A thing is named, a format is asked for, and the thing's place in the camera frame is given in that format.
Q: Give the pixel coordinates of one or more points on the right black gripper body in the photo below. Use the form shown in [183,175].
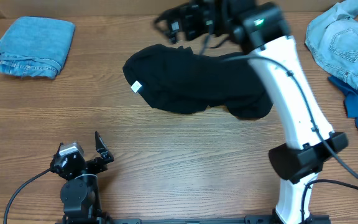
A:
[188,23]

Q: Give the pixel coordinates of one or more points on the folded blue jeans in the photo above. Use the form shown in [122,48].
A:
[35,47]

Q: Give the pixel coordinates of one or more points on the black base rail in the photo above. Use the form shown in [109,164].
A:
[191,221]

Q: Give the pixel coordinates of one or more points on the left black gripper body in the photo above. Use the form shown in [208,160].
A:
[95,162]

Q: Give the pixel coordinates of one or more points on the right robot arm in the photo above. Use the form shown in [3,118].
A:
[269,48]

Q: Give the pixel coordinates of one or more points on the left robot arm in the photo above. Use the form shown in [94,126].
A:
[80,194]

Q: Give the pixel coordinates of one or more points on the light blue denim jeans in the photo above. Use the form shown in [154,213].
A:
[332,39]

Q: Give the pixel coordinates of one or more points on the black t-shirt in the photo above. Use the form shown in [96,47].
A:
[179,81]

